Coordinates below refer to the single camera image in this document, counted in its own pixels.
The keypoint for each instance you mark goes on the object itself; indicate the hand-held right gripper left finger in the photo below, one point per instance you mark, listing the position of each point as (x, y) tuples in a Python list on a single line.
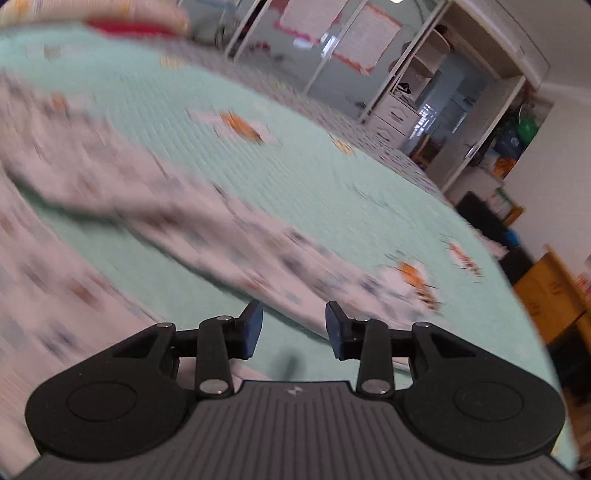
[(251, 330)]

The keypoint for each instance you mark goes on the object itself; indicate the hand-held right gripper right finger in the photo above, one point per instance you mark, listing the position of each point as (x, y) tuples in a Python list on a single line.
[(333, 330)]

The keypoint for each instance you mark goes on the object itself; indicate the white letter-print pants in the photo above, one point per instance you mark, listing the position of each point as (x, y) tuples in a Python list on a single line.
[(138, 184)]

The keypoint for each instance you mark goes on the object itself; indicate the white clothes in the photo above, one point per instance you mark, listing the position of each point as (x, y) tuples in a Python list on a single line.
[(491, 244)]

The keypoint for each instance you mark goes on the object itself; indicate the green bee-print bed quilt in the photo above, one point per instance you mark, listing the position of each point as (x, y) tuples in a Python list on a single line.
[(323, 184)]

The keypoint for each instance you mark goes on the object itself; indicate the black chair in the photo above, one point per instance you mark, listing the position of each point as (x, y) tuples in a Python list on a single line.
[(485, 217)]

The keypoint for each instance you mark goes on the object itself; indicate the blue cloth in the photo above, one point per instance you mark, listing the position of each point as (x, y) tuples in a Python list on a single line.
[(512, 237)]

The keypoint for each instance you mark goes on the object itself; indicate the green and white box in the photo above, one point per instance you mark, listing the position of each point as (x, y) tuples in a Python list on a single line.
[(505, 203)]

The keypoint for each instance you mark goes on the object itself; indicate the wooden desk cabinet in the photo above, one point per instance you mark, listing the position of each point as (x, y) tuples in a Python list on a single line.
[(549, 295)]

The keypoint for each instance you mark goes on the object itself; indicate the white drawer cabinet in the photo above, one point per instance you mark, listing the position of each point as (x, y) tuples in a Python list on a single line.
[(392, 117)]

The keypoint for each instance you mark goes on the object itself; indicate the hanging bags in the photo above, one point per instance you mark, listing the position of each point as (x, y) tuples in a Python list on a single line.
[(519, 131)]

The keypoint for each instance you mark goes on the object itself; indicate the sliding-door wardrobe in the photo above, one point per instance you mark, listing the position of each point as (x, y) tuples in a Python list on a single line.
[(323, 46)]

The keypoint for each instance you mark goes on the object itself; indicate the red pillow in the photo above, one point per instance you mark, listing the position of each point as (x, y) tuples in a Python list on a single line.
[(129, 26)]

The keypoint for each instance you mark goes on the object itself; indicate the rolled pink floral duvet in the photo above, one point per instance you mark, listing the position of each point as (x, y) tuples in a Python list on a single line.
[(152, 11)]

